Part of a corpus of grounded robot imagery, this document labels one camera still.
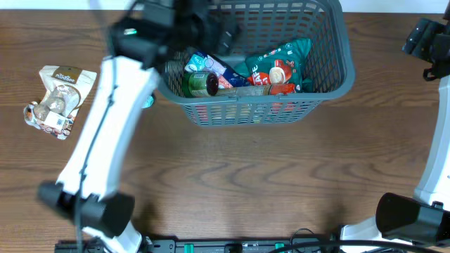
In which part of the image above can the Kleenex tissue pack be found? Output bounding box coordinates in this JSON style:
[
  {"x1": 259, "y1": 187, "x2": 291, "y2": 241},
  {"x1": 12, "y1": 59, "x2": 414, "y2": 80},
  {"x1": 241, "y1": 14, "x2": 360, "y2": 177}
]
[{"x1": 184, "y1": 51, "x2": 250, "y2": 89}]

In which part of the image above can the green lidded jar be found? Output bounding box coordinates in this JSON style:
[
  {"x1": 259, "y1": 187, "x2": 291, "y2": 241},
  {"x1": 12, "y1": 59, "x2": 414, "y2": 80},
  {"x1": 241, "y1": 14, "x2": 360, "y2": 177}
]
[{"x1": 181, "y1": 72, "x2": 219, "y2": 98}]

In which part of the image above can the green Nescafe coffee bag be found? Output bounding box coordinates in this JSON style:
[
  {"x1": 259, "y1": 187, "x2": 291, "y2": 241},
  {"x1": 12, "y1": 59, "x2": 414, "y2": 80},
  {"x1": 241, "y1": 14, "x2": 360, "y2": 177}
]
[{"x1": 233, "y1": 38, "x2": 312, "y2": 93}]

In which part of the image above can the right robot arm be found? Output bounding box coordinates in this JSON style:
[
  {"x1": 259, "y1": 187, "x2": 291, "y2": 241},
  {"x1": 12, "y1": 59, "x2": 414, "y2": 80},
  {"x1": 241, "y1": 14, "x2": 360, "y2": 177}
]
[{"x1": 331, "y1": 11, "x2": 449, "y2": 252}]

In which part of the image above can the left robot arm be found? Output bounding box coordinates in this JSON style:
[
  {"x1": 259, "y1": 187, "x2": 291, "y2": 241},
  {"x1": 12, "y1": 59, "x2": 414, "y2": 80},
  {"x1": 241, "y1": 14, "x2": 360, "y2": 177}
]
[{"x1": 37, "y1": 1, "x2": 240, "y2": 252}]

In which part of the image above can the grey plastic basket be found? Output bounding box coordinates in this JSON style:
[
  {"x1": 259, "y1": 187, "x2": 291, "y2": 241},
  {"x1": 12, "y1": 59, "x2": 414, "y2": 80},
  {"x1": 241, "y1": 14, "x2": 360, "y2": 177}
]
[{"x1": 158, "y1": 0, "x2": 356, "y2": 127}]

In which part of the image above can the light teal small packet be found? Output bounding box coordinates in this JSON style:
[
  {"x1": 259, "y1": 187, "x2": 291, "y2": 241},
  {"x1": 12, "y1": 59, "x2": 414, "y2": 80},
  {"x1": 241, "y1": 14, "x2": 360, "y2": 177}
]
[{"x1": 141, "y1": 95, "x2": 155, "y2": 109}]

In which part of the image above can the beige mushroom snack bag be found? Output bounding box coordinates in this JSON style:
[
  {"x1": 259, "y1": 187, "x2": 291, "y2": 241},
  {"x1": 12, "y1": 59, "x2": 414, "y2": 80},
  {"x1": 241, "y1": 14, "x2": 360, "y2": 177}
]
[{"x1": 23, "y1": 65, "x2": 97, "y2": 140}]

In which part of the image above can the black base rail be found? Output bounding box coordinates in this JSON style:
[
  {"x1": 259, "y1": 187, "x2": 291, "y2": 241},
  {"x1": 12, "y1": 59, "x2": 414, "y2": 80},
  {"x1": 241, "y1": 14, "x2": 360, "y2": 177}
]
[{"x1": 53, "y1": 235, "x2": 343, "y2": 253}]

